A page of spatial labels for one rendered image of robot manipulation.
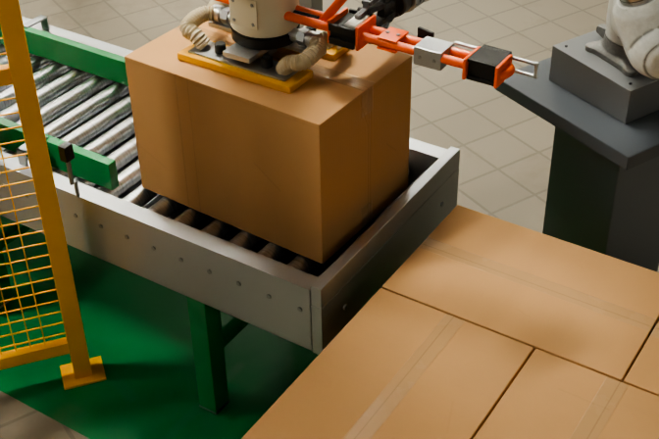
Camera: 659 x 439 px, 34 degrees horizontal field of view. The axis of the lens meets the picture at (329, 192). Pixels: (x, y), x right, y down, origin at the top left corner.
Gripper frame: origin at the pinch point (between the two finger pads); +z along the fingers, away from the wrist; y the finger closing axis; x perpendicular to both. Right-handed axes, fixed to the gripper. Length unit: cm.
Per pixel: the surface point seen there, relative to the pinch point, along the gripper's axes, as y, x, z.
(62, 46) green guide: 46, 123, -19
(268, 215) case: 44, 12, 22
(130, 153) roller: 54, 72, 7
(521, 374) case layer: 53, -60, 32
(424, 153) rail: 49, -4, -28
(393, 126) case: 29.6, -5.2, -8.8
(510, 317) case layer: 54, -50, 16
